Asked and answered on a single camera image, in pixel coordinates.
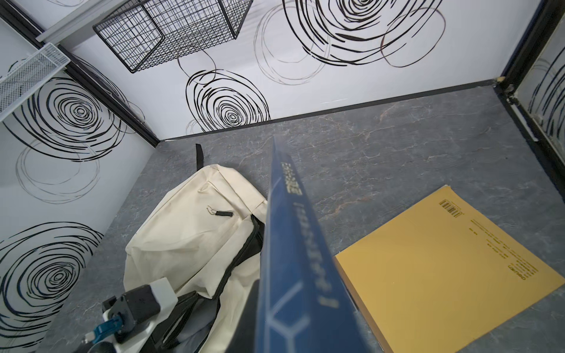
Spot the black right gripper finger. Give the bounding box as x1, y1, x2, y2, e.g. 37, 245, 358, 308
225, 279, 260, 353

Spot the dark blue book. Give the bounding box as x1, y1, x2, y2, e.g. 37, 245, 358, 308
255, 136, 369, 352

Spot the cream canvas backpack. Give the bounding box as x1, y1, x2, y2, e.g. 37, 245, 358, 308
124, 146, 267, 352

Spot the yellow kraft notebook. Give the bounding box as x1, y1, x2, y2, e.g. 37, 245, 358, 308
335, 185, 564, 352

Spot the black wire wall basket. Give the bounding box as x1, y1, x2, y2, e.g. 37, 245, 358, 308
93, 0, 253, 74

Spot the white mesh wall shelf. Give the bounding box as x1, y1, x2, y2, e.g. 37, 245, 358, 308
1, 43, 71, 121

